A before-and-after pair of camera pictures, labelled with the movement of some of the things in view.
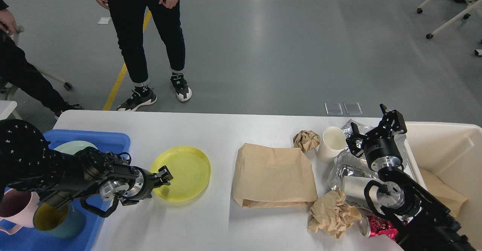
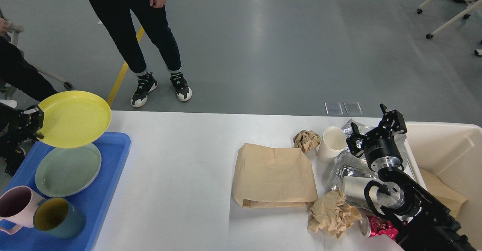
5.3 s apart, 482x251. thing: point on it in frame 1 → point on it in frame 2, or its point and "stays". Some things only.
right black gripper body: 382,153 stays
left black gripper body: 130,190 → 14,127
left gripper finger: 164,175 → 35,117
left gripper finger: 157,185 → 38,135
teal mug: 60,219 stays
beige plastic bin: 453,151 stays
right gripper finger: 393,120 stays
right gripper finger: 351,141 stays
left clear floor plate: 333,108 stays
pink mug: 18,207 stays
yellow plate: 190,169 → 73,118
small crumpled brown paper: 306,140 stays
